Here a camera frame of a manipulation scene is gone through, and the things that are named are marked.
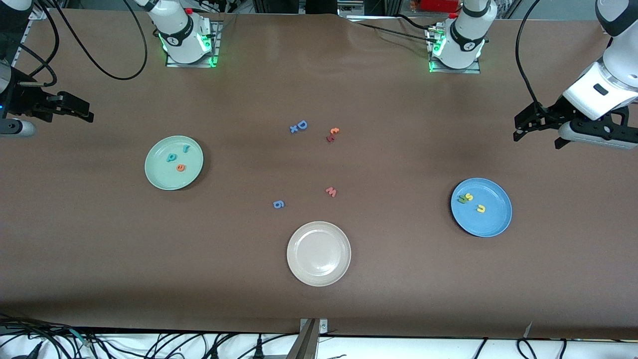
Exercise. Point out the blue foam letter g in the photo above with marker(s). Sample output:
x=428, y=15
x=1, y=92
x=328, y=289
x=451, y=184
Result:
x=278, y=204

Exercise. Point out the red foam letter w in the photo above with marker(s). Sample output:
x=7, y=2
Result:
x=332, y=192

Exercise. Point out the pale green plate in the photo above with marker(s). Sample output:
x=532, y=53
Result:
x=159, y=174

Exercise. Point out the beige plate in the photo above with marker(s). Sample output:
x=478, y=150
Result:
x=319, y=254

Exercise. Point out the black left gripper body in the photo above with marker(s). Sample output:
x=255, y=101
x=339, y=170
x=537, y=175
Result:
x=553, y=114

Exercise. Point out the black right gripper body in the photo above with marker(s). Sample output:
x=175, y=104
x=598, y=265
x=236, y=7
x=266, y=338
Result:
x=27, y=103

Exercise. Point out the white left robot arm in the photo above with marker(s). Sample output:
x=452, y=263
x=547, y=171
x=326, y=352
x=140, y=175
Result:
x=466, y=37

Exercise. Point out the small metal bracket plate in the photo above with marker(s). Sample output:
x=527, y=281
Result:
x=324, y=326

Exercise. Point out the blue plate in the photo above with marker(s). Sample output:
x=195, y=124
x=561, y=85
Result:
x=493, y=222

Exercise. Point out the small white paper scrap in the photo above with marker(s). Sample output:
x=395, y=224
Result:
x=529, y=330

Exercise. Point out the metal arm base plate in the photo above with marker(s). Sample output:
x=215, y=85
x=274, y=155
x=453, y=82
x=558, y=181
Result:
x=458, y=71
x=217, y=45

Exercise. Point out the aluminium profile post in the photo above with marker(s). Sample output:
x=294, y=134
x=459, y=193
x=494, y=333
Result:
x=304, y=346

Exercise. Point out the red box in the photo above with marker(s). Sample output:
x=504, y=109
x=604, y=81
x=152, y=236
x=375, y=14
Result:
x=438, y=5

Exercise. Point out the brown table cover mat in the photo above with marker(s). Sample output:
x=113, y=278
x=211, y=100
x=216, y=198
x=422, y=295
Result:
x=99, y=249

